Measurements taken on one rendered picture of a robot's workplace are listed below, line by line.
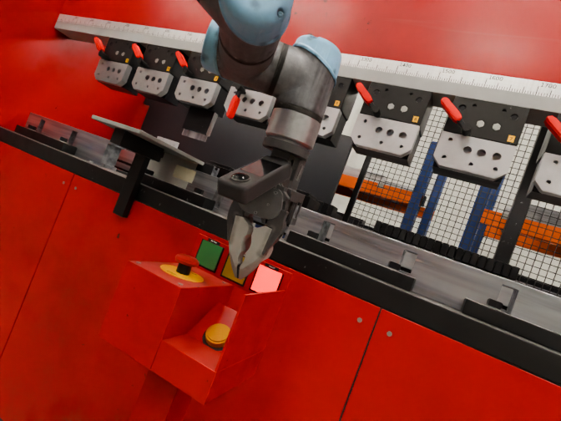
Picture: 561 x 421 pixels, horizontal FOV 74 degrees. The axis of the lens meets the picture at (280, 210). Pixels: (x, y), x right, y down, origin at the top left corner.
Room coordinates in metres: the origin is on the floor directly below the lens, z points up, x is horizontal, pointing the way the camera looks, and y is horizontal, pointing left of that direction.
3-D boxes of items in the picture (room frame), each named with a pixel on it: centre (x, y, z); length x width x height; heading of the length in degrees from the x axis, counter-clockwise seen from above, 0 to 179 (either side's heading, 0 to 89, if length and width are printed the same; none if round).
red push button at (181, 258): (0.60, 0.11, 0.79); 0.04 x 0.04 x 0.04
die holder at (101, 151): (1.39, 0.84, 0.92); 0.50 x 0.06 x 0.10; 65
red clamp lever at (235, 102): (1.04, 0.23, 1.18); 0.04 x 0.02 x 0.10; 155
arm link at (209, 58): (0.51, 0.13, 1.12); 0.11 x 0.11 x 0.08; 10
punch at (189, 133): (1.16, 0.34, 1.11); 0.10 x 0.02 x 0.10; 65
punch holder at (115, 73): (1.34, 0.72, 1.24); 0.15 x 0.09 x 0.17; 65
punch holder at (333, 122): (1.00, 0.00, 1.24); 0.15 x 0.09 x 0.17; 65
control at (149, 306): (0.59, 0.06, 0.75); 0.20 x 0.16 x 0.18; 68
